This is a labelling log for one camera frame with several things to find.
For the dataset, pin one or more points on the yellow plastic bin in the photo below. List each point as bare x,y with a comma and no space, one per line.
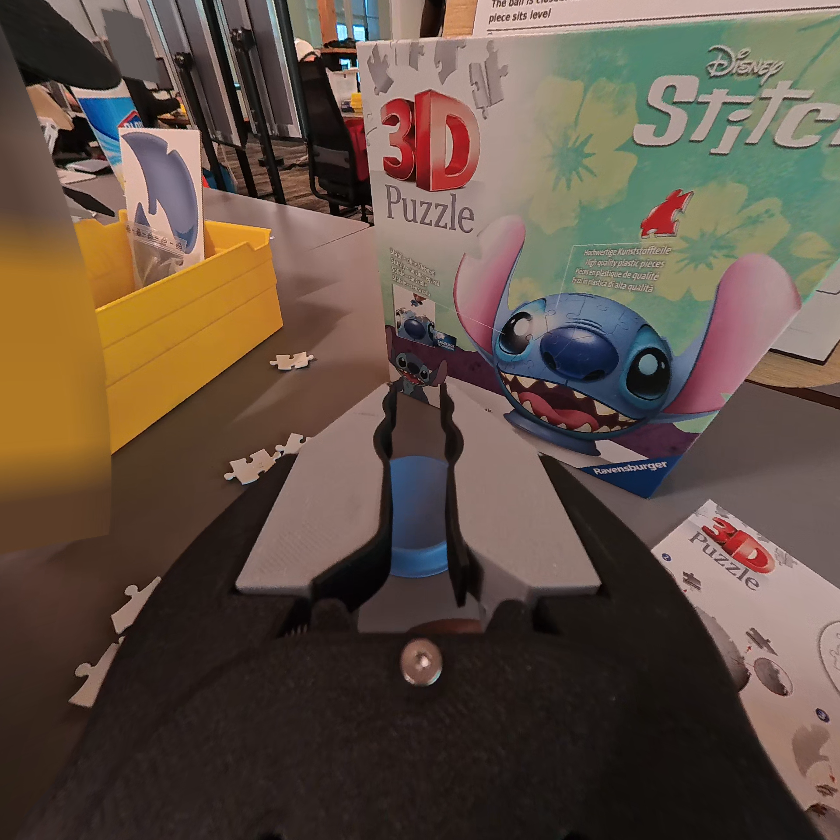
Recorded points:
197,341

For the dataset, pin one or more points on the clear plastic bag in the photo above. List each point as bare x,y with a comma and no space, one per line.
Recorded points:
154,259

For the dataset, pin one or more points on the blue round plastic dish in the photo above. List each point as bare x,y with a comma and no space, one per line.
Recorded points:
420,518

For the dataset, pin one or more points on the black office chair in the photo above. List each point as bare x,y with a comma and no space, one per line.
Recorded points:
334,151

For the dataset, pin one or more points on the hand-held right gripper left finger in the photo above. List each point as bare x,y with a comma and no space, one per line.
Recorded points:
315,525

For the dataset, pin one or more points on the grey framed panel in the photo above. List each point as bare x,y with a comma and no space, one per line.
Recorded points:
262,65
177,65

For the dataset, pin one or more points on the wipes canister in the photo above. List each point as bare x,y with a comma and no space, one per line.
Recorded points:
105,124

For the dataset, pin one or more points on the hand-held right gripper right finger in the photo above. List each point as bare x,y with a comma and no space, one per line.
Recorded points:
525,525

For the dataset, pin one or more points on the white card with blue ears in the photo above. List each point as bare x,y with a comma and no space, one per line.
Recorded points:
164,177

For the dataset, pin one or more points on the person's left forearm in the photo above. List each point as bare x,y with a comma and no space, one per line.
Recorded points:
52,52

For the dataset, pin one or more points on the folded paper leaflet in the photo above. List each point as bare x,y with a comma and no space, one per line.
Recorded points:
774,643

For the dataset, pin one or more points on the puzzle piece cluster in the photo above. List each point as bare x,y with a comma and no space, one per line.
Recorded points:
253,466

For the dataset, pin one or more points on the joined puzzle piece pair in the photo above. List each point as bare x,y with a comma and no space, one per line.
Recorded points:
292,361

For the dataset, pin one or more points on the cartoon printed puzzle box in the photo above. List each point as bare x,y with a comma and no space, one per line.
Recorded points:
590,164

